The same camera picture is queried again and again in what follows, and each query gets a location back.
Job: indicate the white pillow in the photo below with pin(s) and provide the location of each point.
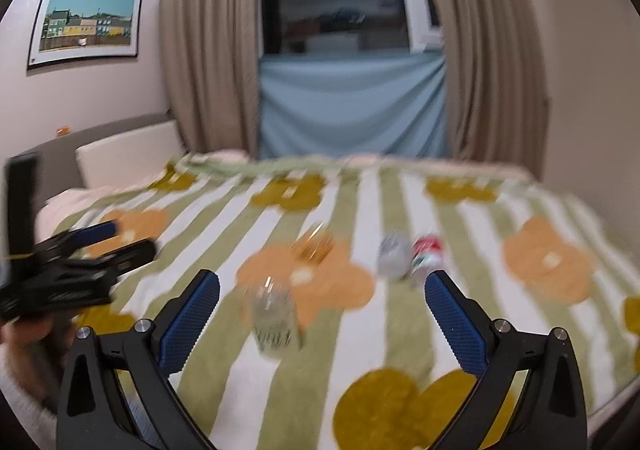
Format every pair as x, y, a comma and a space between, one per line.
129, 158

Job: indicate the white frosted bottle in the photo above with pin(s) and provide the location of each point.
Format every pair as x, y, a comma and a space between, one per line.
394, 256

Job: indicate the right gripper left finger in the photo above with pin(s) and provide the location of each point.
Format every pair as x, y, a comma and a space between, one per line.
93, 412

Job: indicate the white fluffy sleeve forearm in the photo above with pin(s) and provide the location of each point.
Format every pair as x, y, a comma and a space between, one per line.
38, 421

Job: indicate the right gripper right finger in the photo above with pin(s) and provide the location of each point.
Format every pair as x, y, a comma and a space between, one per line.
550, 412

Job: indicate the light blue sheet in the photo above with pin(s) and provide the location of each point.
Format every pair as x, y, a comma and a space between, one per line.
380, 102

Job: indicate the beige curtain left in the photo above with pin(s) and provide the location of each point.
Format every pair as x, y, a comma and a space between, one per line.
210, 63

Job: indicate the beige curtain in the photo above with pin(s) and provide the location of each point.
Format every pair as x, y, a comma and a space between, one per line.
210, 63
497, 99

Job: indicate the beige curtain right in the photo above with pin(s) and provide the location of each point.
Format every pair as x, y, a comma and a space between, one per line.
497, 99

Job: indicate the grey headboard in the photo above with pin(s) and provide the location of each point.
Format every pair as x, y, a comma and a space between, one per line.
58, 169

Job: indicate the frosted cup green dots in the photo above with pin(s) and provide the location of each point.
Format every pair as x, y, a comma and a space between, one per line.
274, 319

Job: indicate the red label water bottle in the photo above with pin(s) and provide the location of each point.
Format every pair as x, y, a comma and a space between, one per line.
427, 257

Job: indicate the pink bed sheet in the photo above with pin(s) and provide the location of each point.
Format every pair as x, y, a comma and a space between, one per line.
63, 205

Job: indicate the framed houses picture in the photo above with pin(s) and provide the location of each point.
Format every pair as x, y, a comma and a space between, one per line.
74, 30

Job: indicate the small amber glass cup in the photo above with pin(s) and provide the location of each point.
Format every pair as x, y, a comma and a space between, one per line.
314, 245

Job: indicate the striped floral blanket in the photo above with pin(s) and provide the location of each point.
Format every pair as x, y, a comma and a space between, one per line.
536, 257

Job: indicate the left hand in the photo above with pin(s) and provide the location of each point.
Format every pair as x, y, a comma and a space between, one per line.
22, 369

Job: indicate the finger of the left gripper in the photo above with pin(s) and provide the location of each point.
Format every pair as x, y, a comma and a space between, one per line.
70, 241
121, 260

